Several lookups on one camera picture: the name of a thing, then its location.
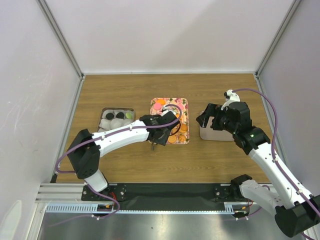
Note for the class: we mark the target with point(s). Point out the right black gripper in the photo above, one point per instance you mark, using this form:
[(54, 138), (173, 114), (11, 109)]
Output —
[(212, 110)]

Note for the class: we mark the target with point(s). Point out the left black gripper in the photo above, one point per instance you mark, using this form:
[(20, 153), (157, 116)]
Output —
[(163, 140)]

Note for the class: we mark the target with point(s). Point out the green cookie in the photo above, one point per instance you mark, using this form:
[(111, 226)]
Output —
[(129, 115)]

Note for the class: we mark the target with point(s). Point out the black cookie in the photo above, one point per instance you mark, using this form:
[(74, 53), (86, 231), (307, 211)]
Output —
[(109, 116), (120, 115)]

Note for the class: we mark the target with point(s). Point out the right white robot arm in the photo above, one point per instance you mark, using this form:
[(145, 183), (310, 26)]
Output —
[(294, 208)]

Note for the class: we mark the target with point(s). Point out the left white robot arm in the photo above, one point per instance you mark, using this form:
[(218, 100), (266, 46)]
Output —
[(87, 148)]

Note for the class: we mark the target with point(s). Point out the patterned round biscuit lower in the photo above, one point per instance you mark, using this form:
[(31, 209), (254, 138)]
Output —
[(172, 139)]

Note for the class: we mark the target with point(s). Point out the floral serving tray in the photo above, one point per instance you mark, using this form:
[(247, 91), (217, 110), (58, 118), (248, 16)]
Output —
[(184, 118)]

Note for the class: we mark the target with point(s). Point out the brown tin lid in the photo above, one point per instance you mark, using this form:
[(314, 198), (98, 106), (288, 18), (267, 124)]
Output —
[(208, 134)]

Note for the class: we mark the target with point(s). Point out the orange swirl cookie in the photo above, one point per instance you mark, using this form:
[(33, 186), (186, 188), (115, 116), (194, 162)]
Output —
[(181, 138)]

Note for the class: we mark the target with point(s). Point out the pink round cookie left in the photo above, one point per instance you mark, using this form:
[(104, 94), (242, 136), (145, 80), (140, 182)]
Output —
[(157, 106)]

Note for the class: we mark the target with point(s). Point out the pink round cookie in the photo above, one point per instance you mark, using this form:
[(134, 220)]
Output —
[(181, 106), (157, 106)]

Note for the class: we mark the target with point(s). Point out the pink round cookie right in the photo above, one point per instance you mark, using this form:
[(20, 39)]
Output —
[(181, 106)]

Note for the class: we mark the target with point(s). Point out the orange shell cookie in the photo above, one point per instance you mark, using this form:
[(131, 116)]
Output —
[(161, 101)]

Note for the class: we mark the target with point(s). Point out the brown cookie tin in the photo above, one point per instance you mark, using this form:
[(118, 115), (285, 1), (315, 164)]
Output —
[(105, 125)]

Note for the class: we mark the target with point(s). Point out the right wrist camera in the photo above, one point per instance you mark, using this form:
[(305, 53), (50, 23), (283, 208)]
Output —
[(230, 97)]

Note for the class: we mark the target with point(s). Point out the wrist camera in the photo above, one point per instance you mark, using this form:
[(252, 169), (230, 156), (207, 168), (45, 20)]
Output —
[(230, 97), (167, 109)]

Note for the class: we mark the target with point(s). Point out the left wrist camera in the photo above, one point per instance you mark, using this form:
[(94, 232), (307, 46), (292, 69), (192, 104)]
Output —
[(167, 109)]

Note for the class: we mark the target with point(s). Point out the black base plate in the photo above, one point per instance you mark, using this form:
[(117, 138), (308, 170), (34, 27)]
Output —
[(174, 196)]

